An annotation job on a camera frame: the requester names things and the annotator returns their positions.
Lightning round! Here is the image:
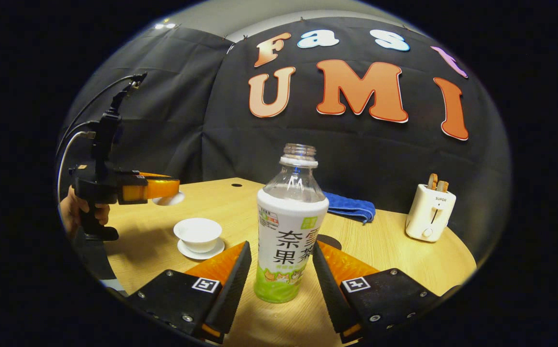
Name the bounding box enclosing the white teacup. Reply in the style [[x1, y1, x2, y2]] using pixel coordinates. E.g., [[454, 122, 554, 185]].
[[173, 218, 223, 254]]

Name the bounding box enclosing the white teacup lid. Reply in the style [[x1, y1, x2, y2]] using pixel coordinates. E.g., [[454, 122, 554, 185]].
[[153, 191, 185, 207]]

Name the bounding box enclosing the black cable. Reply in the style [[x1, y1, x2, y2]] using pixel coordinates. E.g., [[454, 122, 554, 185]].
[[56, 73, 137, 155]]

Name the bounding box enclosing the blue towel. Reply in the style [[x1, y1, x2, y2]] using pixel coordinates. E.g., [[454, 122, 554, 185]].
[[322, 191, 376, 225]]

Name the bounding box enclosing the white toaster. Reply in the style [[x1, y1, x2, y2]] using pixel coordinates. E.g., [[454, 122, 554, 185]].
[[405, 183, 457, 242]]

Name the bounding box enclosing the clear water bottle green label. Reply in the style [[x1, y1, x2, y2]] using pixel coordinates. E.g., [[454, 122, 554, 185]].
[[253, 143, 330, 304]]

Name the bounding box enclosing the white saucer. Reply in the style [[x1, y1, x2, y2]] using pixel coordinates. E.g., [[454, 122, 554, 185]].
[[177, 237, 226, 261]]

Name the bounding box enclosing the white cable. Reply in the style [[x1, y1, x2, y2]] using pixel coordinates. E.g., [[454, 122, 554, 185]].
[[57, 131, 97, 203]]

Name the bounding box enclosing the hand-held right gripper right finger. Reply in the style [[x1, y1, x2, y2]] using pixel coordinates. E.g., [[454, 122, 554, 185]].
[[312, 241, 460, 344]]

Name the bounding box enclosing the dark round coaster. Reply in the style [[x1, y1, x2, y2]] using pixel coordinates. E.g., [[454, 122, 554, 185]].
[[318, 234, 343, 251]]

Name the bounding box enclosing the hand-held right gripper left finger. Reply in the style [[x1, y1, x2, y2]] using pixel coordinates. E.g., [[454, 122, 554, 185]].
[[127, 241, 252, 344]]

